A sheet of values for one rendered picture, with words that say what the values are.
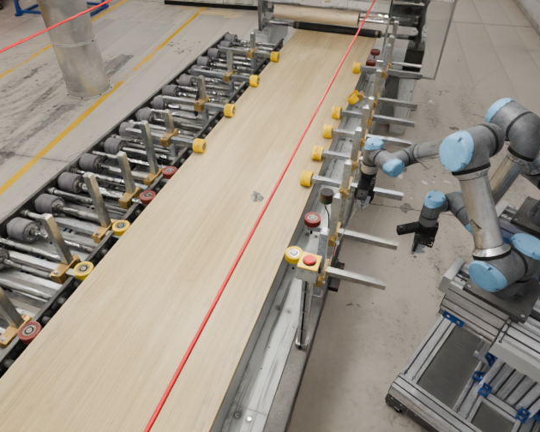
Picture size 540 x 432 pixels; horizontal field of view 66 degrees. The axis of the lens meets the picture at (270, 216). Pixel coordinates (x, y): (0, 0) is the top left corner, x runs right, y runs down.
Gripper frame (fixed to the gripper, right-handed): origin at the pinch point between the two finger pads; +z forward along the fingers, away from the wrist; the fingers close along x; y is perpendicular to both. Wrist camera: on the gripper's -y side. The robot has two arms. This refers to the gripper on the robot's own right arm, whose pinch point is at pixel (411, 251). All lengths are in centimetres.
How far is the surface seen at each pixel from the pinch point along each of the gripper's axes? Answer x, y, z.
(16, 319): -91, -145, -5
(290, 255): -28, -52, -8
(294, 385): -74, -35, 13
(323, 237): -31, -37, -27
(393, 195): 23.4, -13.7, -12.8
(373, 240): -1.5, -18.2, -3.2
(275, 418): -88, -38, 13
